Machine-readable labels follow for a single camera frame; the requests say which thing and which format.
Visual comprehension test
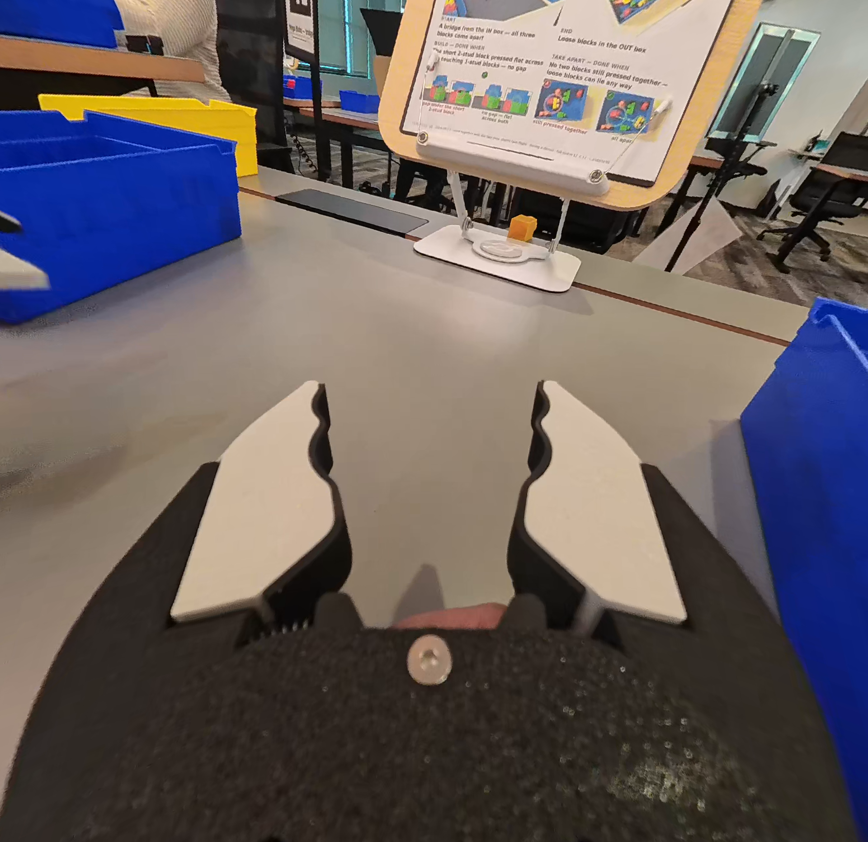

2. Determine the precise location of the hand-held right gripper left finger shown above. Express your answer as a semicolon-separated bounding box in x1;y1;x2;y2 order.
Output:
170;381;352;623

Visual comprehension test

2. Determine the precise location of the yellow plastic bin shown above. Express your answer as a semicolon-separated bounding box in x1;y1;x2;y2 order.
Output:
38;94;259;178

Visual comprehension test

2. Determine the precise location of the black office chair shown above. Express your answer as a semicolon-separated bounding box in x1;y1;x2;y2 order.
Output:
763;130;868;270
215;0;294;171

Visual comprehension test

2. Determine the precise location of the black tripod stand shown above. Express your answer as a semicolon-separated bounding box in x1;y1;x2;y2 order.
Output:
662;26;817;276

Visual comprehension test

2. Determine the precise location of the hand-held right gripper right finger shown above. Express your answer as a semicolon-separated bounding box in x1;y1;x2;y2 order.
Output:
509;381;690;629

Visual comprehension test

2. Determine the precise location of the wooden shelf board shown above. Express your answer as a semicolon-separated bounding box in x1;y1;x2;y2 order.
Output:
0;35;207;86

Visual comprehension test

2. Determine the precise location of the black inset table panel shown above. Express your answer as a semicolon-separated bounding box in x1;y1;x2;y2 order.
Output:
276;189;429;238

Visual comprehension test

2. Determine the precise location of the blue plastic bin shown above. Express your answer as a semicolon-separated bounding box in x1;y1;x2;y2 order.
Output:
740;297;868;823
0;0;126;49
0;110;242;325

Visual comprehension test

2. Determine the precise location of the wooden clipboard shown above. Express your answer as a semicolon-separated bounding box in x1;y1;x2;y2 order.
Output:
377;0;774;212

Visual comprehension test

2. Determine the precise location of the printed instruction sheet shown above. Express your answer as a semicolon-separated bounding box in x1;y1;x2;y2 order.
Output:
402;0;744;188

